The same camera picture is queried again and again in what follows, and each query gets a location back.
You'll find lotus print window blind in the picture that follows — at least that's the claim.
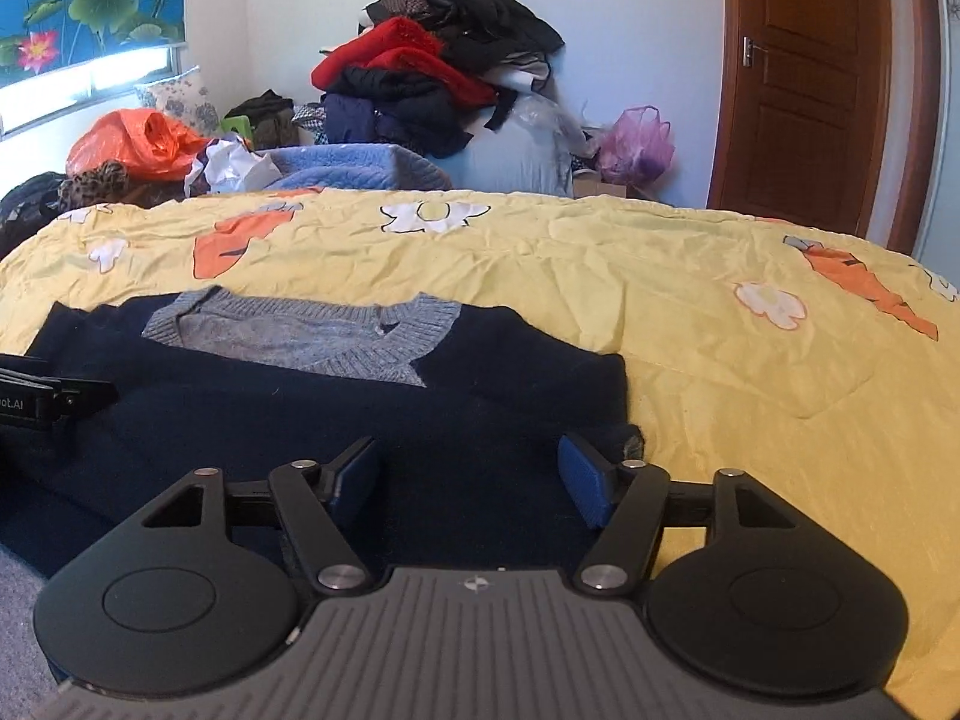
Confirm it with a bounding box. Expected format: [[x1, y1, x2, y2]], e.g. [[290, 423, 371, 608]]
[[0, 0, 186, 89]]

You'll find black bag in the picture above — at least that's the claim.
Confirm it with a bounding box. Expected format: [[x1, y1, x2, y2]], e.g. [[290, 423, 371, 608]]
[[0, 171, 70, 260]]

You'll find floral pillow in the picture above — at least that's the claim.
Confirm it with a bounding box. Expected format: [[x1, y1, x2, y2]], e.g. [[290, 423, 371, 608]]
[[133, 65, 222, 134]]

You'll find black garment pile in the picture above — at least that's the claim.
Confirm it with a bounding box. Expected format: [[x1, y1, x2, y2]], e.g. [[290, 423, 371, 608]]
[[366, 0, 565, 83]]

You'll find cardboard box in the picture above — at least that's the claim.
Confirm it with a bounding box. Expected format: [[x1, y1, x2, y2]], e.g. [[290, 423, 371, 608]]
[[571, 169, 631, 200]]

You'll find light blue fleece blanket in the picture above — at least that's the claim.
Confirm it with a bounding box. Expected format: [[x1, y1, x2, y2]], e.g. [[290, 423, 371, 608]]
[[259, 142, 455, 193]]

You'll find clear plastic bag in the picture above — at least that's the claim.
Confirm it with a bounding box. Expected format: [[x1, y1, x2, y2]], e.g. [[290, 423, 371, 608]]
[[501, 90, 601, 158]]

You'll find dark olive garment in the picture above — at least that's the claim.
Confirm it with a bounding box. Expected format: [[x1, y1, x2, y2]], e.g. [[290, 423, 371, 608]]
[[223, 88, 301, 151]]

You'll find purple plastic bag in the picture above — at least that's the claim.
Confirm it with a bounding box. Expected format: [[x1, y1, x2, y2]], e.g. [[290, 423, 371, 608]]
[[598, 105, 674, 187]]

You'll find white crumpled plastic bag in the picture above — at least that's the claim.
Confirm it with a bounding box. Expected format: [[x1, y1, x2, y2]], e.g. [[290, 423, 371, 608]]
[[184, 133, 282, 196]]

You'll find navy and grey knit sweater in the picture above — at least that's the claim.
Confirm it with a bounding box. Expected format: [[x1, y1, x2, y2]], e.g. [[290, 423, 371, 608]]
[[0, 286, 646, 578]]

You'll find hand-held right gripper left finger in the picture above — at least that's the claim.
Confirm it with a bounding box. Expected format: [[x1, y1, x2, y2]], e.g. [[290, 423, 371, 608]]
[[141, 435, 380, 595]]

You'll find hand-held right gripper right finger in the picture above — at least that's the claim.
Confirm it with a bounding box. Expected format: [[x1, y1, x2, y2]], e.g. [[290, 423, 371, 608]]
[[556, 431, 818, 595]]

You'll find yellow carrot print quilt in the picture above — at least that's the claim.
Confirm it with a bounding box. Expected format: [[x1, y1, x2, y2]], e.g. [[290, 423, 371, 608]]
[[0, 187, 960, 698]]

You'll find brown wooden door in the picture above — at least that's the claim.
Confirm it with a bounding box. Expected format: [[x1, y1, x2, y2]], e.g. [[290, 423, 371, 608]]
[[706, 0, 914, 239]]

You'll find orange plastic bag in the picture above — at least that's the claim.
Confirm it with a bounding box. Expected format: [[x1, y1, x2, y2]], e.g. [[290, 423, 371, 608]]
[[66, 109, 212, 182]]

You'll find navy padded jacket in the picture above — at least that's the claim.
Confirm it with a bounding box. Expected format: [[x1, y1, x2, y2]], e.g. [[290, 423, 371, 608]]
[[321, 66, 497, 158]]

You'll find leopard print cloth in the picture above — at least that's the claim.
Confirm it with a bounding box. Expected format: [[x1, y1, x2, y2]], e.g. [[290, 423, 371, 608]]
[[57, 160, 143, 212]]

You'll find window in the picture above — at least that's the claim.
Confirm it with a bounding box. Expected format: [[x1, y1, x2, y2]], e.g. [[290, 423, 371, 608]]
[[0, 43, 197, 140]]

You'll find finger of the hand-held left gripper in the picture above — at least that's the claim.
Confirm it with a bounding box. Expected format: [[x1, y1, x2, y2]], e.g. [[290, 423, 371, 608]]
[[46, 378, 119, 430]]

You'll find red garment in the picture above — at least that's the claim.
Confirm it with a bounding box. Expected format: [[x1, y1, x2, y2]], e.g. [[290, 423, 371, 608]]
[[311, 16, 497, 110]]

